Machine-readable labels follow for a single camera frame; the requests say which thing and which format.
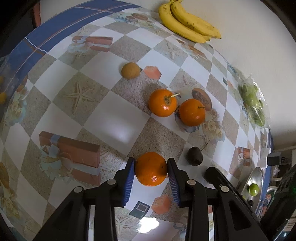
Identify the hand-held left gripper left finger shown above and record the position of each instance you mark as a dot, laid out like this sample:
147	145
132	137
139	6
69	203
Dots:
129	183

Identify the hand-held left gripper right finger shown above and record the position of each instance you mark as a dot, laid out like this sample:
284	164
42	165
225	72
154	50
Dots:
173	185

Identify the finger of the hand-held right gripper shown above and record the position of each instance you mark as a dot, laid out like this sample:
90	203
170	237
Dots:
212	175

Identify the dark plum with stem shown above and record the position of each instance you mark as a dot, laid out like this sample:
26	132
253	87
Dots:
195	156

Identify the orange tangerine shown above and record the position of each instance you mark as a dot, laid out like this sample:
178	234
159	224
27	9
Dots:
192	112
150	168
162	103

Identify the large green jujube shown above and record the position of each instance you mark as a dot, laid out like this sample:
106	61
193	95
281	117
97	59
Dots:
253	189

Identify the round steel plate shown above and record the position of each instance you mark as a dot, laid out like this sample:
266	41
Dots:
256	177

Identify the small brown round fruit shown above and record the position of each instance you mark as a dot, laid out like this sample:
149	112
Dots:
130	70

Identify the pile of small green fruits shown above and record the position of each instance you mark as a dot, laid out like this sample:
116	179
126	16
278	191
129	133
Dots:
252	104

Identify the pile of small orange fruits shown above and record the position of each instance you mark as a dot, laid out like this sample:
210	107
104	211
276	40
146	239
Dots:
1	97

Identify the clear bag of green fruit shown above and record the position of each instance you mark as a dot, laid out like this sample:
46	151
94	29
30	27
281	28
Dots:
261	92

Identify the yellow banana bunch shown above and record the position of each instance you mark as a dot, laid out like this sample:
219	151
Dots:
185	25

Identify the clear plastic fruit box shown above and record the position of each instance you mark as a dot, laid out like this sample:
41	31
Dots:
9	76

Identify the reddish brown board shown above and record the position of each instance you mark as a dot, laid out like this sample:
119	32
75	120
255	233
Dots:
36	11

